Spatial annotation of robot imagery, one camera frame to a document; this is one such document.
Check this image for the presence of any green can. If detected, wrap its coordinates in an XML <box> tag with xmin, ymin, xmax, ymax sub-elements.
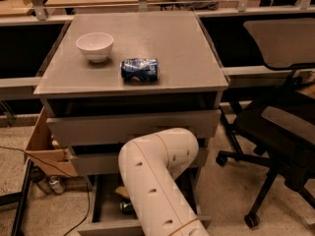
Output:
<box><xmin>119</xmin><ymin>200</ymin><xmax>134</xmax><ymax>214</ymax></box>

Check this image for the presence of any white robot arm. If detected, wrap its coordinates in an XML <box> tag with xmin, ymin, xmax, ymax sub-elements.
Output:
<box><xmin>118</xmin><ymin>128</ymin><xmax>209</xmax><ymax>236</ymax></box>

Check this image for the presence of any grey bottom drawer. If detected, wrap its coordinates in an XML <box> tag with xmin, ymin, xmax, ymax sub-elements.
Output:
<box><xmin>78</xmin><ymin>168</ymin><xmax>211</xmax><ymax>236</ymax></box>

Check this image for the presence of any grey drawer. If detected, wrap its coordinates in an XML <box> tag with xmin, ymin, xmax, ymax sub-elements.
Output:
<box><xmin>47</xmin><ymin>110</ymin><xmax>221</xmax><ymax>147</ymax></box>
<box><xmin>70</xmin><ymin>145</ymin><xmax>208</xmax><ymax>176</ymax></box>
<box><xmin>78</xmin><ymin>168</ymin><xmax>211</xmax><ymax>236</ymax></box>

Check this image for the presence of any grey middle drawer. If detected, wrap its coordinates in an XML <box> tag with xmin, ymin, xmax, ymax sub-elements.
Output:
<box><xmin>70</xmin><ymin>145</ymin><xmax>208</xmax><ymax>176</ymax></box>

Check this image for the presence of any grey top drawer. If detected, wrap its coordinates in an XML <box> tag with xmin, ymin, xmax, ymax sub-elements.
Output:
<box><xmin>47</xmin><ymin>110</ymin><xmax>221</xmax><ymax>147</ymax></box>

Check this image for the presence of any grey drawer cabinet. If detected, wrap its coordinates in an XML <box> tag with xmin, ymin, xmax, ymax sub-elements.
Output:
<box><xmin>33</xmin><ymin>11</ymin><xmax>229</xmax><ymax>236</ymax></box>

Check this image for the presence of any blue crushed can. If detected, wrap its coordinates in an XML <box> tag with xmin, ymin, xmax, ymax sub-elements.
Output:
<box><xmin>120</xmin><ymin>58</ymin><xmax>158</xmax><ymax>82</ymax></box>

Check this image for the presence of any white bottle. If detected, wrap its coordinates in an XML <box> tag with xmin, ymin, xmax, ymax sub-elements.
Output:
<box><xmin>49</xmin><ymin>176</ymin><xmax>65</xmax><ymax>195</ymax></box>

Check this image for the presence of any dark bottle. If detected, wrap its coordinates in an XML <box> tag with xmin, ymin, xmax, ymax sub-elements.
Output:
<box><xmin>30</xmin><ymin>167</ymin><xmax>52</xmax><ymax>195</ymax></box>

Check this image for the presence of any cardboard box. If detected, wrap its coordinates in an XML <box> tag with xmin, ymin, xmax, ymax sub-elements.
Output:
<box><xmin>26</xmin><ymin>108</ymin><xmax>78</xmax><ymax>177</ymax></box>

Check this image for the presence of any black metal stand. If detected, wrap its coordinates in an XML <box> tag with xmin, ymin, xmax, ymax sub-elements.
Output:
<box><xmin>0</xmin><ymin>160</ymin><xmax>33</xmax><ymax>236</ymax></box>

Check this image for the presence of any white bowl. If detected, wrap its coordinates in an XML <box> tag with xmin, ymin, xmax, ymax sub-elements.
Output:
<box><xmin>76</xmin><ymin>32</ymin><xmax>114</xmax><ymax>63</ymax></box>

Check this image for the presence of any black office chair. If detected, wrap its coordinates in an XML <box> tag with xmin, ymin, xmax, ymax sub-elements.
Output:
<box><xmin>216</xmin><ymin>18</ymin><xmax>315</xmax><ymax>228</ymax></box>

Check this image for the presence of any black cable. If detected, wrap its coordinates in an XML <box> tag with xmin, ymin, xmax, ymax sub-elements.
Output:
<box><xmin>0</xmin><ymin>145</ymin><xmax>92</xmax><ymax>236</ymax></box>

